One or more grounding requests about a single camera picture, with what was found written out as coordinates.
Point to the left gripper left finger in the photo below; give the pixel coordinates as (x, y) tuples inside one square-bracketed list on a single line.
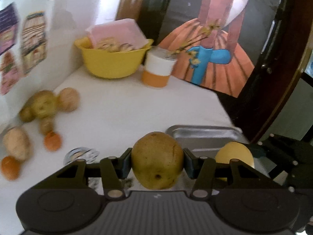
[(110, 173)]

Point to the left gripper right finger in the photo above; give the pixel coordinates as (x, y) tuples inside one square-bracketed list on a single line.
[(206, 170)]

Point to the brown-green pear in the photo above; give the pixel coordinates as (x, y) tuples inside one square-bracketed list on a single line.
[(157, 161)]

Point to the orange tangerine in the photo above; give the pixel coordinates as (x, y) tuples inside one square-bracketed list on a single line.
[(53, 141), (10, 168)]

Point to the metal tray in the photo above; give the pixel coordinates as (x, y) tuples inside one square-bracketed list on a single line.
[(207, 140)]

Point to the yellow lemon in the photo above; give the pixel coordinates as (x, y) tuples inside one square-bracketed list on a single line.
[(235, 150)]

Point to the small kiwi front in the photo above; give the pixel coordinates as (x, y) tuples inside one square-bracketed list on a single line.
[(46, 125)]

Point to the small kiwi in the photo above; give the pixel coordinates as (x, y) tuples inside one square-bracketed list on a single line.
[(26, 115), (46, 125)]

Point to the tan striped melon far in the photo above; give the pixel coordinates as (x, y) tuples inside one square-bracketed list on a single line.
[(68, 100)]

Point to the tan striped melon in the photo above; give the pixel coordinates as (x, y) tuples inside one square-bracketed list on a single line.
[(17, 144), (68, 100)]

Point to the large green pear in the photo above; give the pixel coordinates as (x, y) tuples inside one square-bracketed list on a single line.
[(43, 104)]

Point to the tan striped melon near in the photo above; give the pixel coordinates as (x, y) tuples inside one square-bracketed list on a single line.
[(17, 144)]

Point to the small kiwi left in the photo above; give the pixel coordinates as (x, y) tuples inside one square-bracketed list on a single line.
[(26, 115)]

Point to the yellow plastic bowl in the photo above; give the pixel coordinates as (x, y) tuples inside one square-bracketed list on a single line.
[(110, 65)]

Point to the white and orange cup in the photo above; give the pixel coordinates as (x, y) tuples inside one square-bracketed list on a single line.
[(158, 67)]

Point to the pink plastic lid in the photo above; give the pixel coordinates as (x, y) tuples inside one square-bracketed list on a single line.
[(124, 31)]

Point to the painting of woman in dress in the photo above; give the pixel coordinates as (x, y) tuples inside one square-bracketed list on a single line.
[(228, 37)]

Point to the paper with house drawings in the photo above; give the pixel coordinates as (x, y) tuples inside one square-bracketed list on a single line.
[(29, 28)]

